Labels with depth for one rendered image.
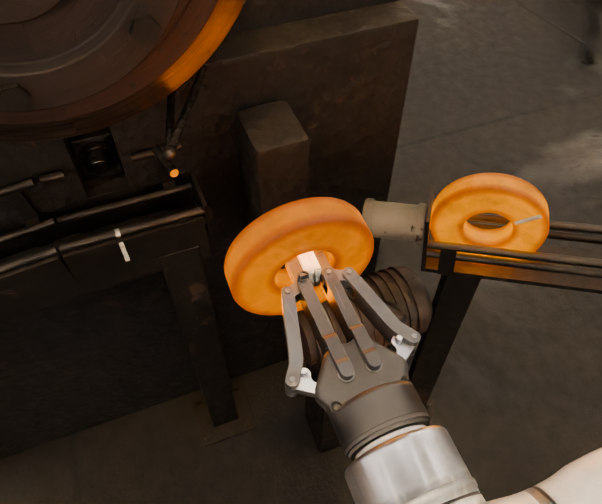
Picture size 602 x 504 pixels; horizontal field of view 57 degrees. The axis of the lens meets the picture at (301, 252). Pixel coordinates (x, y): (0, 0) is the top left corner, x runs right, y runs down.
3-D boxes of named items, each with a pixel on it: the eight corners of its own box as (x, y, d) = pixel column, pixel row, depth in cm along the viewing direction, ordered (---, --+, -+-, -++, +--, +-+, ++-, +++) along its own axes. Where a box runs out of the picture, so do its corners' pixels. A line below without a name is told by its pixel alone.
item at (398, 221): (367, 217, 86) (367, 189, 81) (426, 223, 84) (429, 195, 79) (360, 246, 82) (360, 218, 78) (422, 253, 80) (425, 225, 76)
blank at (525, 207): (460, 258, 86) (459, 275, 84) (411, 192, 78) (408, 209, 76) (566, 233, 77) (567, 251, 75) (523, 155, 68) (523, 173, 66)
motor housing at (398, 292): (290, 413, 132) (285, 284, 90) (373, 382, 137) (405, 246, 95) (310, 465, 124) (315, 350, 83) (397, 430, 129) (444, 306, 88)
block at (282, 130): (244, 220, 96) (230, 104, 77) (287, 207, 97) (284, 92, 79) (264, 265, 89) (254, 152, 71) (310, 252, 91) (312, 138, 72)
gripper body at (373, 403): (339, 476, 46) (300, 378, 51) (428, 441, 48) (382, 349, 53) (347, 450, 40) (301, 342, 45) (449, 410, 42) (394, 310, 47)
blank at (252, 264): (206, 228, 50) (216, 256, 48) (363, 173, 52) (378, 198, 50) (237, 309, 63) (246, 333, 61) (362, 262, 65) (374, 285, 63)
